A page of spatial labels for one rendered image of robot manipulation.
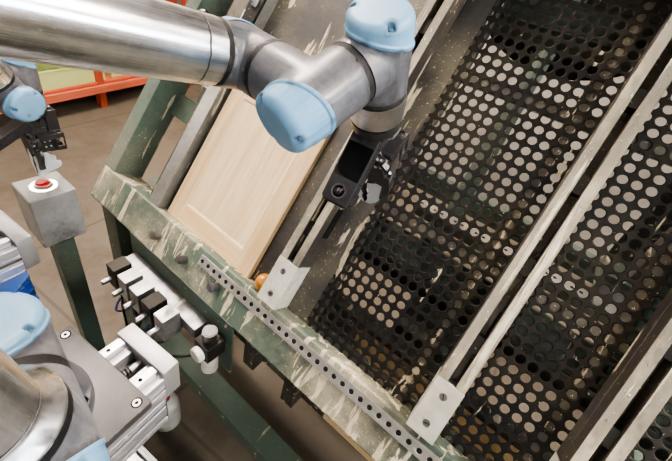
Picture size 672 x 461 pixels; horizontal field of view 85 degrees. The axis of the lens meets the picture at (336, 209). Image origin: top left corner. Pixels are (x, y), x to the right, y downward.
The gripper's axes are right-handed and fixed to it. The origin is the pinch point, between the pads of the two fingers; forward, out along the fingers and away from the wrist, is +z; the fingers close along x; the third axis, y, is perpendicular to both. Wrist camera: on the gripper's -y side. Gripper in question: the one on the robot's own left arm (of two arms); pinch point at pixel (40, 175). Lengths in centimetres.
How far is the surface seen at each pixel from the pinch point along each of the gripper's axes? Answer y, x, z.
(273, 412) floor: 36, -73, 96
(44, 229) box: -4.6, -6.0, 14.1
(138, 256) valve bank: 12.4, -24.4, 22.4
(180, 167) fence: 29.1, -24.0, -5.6
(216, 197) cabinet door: 30, -40, -3
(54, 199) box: -0.1, -6.0, 5.0
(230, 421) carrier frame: 16, -68, 79
